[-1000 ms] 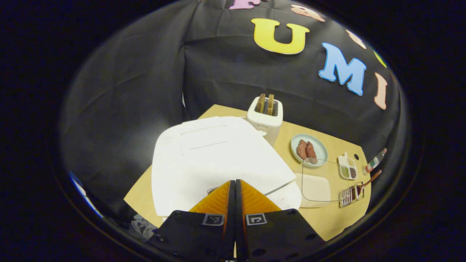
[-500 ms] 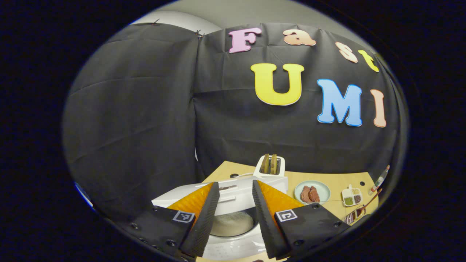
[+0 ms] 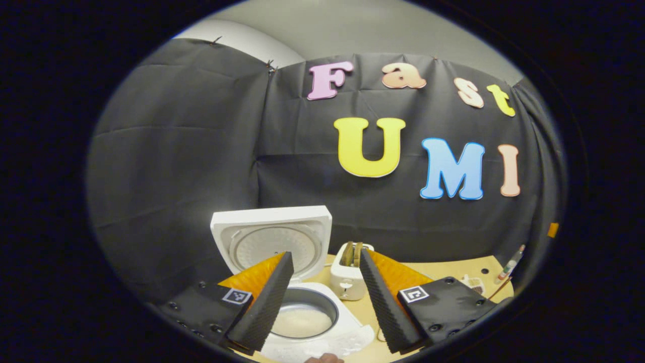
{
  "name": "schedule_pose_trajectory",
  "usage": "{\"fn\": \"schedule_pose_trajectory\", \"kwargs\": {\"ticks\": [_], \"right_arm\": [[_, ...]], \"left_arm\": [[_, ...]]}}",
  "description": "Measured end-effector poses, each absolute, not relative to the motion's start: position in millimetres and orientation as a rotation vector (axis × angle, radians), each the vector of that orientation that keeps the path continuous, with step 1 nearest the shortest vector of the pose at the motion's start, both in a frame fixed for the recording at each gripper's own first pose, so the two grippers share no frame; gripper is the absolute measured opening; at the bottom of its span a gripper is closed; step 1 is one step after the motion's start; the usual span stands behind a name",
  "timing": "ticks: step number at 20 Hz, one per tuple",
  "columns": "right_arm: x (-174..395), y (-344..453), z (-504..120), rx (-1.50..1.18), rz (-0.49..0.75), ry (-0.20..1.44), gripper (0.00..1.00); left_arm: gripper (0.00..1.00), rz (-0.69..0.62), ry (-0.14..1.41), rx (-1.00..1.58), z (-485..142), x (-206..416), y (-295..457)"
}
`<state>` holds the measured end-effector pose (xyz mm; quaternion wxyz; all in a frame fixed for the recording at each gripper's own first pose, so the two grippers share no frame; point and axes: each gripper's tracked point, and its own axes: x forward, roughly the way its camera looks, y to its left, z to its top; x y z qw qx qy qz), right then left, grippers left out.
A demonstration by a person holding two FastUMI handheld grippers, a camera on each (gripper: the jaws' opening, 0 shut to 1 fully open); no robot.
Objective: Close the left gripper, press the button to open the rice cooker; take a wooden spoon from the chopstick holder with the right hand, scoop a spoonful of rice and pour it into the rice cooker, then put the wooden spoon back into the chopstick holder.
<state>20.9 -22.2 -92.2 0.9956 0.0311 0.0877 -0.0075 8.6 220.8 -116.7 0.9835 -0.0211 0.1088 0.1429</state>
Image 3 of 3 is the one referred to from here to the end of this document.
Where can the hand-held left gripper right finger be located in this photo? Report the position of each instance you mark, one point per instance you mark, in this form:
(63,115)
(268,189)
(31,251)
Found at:
(385,307)

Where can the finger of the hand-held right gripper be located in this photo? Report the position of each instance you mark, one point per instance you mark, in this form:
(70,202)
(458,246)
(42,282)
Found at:
(553,230)

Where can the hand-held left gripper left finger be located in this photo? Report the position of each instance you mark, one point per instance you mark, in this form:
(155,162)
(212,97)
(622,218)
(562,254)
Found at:
(267,307)

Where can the white rice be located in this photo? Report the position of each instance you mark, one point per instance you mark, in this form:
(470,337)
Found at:
(307,322)

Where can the brown wooden spoon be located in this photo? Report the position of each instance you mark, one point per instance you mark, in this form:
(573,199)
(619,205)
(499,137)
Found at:
(499,288)

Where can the white rice cooker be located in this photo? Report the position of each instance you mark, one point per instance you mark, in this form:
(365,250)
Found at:
(272,219)

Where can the white toaster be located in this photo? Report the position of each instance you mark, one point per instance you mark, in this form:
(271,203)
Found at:
(345,287)

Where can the clear plastic bottle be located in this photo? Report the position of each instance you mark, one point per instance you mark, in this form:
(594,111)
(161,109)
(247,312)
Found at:
(510,264)

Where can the brown bread slice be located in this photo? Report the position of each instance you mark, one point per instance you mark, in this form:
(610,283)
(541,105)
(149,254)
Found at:
(347,254)
(358,254)

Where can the white divided dish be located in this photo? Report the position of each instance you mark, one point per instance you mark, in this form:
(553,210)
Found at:
(472,282)

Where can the black backdrop cloth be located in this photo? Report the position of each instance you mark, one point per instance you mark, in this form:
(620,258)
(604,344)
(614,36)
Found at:
(176,176)

